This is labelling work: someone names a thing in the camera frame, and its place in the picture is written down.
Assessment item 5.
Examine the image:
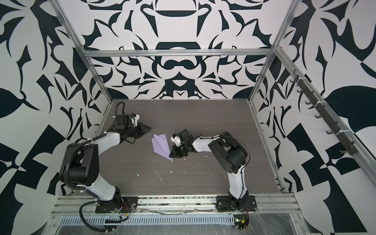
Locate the lilac square paper sheet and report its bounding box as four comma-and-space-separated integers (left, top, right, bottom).
151, 134, 173, 161

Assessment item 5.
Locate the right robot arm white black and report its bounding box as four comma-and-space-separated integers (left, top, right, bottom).
169, 129, 248, 201

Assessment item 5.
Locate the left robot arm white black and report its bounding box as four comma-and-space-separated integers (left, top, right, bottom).
59, 114, 151, 205

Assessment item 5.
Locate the aluminium horizontal back bar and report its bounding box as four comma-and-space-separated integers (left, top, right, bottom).
85, 49, 272, 58

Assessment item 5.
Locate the small green circuit board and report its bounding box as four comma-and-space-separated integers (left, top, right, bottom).
234, 214, 249, 231

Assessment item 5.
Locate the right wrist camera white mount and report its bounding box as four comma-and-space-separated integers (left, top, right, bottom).
170, 133, 182, 147

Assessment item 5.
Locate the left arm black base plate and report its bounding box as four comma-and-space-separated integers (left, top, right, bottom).
95, 196, 139, 213

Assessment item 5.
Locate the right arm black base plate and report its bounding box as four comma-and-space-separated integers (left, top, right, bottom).
215, 193, 257, 212

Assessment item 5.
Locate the white slotted cable duct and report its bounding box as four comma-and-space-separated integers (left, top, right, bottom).
58, 214, 236, 227

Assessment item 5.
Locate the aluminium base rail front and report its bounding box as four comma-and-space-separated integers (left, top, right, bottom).
52, 193, 301, 215

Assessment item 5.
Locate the black cable left base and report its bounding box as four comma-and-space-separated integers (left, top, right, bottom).
78, 199, 130, 233

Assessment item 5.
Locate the hook rail on right wall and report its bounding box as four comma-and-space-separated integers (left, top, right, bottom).
290, 69, 359, 156

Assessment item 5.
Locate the aluminium frame corner post left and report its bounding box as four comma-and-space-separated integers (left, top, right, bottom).
48, 0, 114, 103

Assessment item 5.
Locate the aluminium frame corner post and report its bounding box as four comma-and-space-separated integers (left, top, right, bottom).
248, 0, 302, 102
48, 0, 114, 103

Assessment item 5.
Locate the aluminium frame corner post right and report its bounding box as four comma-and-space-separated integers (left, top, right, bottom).
248, 0, 302, 102

